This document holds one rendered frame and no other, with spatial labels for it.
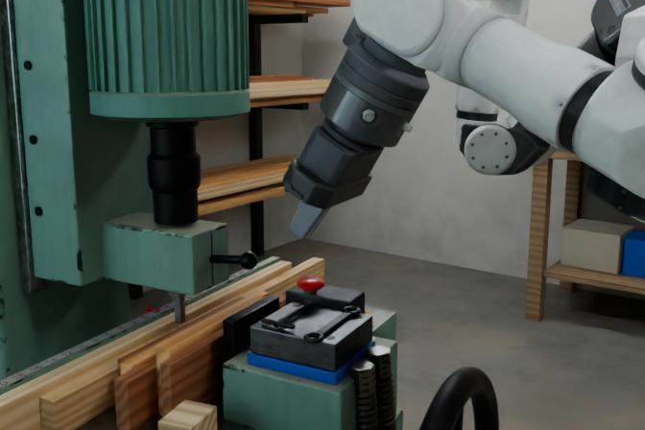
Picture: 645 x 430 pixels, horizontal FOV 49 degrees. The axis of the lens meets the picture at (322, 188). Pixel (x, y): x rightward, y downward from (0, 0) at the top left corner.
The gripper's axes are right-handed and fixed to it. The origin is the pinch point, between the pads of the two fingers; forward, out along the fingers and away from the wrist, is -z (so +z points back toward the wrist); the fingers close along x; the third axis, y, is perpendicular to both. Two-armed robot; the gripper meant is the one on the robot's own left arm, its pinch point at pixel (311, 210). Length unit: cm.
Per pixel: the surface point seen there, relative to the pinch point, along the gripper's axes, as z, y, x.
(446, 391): -4.5, -21.9, -4.2
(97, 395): -23.5, 5.2, -15.9
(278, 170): -125, 125, 273
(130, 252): -15.9, 15.3, -4.9
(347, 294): -6.1, -7.7, 1.6
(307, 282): -6.6, -3.9, -1.1
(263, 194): -133, 118, 252
